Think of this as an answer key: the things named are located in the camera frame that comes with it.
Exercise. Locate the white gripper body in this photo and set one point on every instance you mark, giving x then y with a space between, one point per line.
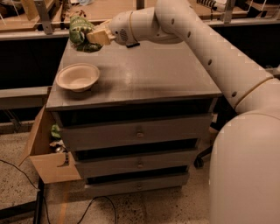
120 28

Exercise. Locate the black office chair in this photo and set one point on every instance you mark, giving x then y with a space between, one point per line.
222 113

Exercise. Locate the black stand leg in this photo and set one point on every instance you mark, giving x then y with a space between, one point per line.
33 207

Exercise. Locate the green bag in box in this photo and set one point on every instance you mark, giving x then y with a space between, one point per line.
55 131

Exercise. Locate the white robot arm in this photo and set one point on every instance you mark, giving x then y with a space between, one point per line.
244 179

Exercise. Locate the open cardboard box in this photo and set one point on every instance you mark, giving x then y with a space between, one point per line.
51 166

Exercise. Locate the white paper bowl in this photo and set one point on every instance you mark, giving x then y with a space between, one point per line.
78 77

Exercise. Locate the grey drawer cabinet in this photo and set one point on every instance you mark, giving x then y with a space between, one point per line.
138 127

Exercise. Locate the green jalapeno chip bag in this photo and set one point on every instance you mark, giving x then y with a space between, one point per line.
78 29

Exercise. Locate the wooden workbench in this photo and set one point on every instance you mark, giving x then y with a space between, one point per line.
97 11

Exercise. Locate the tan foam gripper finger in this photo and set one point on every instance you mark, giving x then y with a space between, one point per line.
103 25
102 37

